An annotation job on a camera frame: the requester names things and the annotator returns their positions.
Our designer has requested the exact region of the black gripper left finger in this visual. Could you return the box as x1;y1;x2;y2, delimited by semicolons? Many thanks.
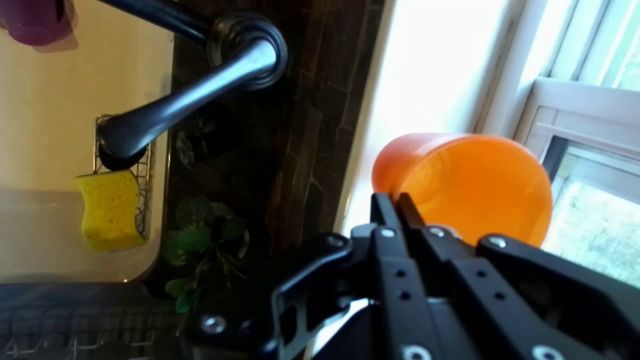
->
183;189;436;360

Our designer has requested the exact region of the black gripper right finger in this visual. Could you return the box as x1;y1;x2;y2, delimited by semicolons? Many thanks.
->
398;189;640;360

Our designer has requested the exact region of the orange plastic cup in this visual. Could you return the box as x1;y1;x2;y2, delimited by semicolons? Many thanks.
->
370;129;556;247

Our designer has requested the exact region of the small plant in white pot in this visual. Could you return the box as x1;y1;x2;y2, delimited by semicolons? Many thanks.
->
159;191;268;315

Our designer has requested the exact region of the dark metal faucet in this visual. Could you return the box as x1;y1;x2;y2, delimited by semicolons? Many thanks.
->
97;0;290;172

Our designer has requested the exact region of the yellow sponge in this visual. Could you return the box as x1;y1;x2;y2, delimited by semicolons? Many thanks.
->
76;168;147;254

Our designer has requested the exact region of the metal dish rack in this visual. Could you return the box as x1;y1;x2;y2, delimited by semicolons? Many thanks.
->
0;282;192;360

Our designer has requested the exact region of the white window frame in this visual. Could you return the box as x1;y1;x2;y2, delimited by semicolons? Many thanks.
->
466;0;640;288

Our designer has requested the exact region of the wire sponge holder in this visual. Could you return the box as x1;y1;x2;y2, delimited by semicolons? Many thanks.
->
90;112;170;243

